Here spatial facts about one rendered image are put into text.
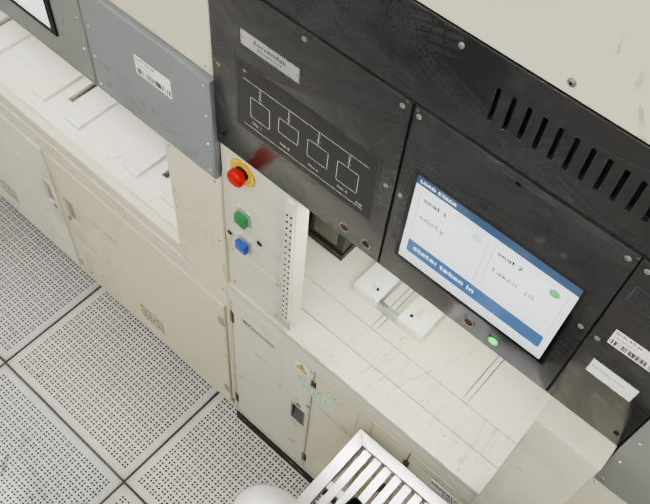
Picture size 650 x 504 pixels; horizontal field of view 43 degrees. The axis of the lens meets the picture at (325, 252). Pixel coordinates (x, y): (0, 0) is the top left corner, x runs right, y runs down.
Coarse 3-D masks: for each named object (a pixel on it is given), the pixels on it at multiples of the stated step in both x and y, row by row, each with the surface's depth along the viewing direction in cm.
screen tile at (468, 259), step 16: (432, 208) 121; (416, 224) 127; (448, 224) 121; (464, 224) 118; (432, 240) 126; (464, 240) 121; (448, 256) 126; (464, 256) 123; (480, 256) 120; (464, 272) 126
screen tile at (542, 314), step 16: (496, 256) 118; (512, 256) 115; (512, 272) 117; (528, 272) 115; (496, 288) 123; (528, 288) 117; (544, 288) 115; (512, 304) 122; (528, 304) 120; (544, 304) 117; (560, 304) 114; (544, 320) 119
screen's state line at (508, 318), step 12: (408, 240) 131; (420, 252) 131; (432, 264) 131; (444, 264) 128; (444, 276) 130; (456, 276) 128; (468, 288) 128; (480, 300) 128; (492, 300) 125; (492, 312) 128; (504, 312) 125; (516, 324) 125; (528, 336) 125; (540, 336) 123
